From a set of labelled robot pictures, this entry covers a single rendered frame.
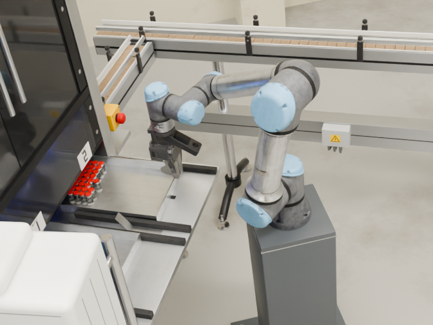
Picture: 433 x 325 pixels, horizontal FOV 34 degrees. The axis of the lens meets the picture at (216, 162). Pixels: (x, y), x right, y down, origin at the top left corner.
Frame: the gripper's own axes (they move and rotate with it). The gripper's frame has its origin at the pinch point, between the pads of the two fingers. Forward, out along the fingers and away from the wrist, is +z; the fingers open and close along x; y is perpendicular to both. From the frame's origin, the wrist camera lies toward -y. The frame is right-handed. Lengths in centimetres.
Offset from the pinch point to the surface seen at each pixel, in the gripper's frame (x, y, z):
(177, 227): 22.2, -6.8, 1.8
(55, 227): 28.4, 33.0, 2.1
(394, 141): -84, -63, 44
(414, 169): -124, -71, 92
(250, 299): -25, -10, 92
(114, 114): -16.7, 28.6, -10.5
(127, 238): 28.4, 7.7, 2.6
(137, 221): 21.9, 6.8, 1.5
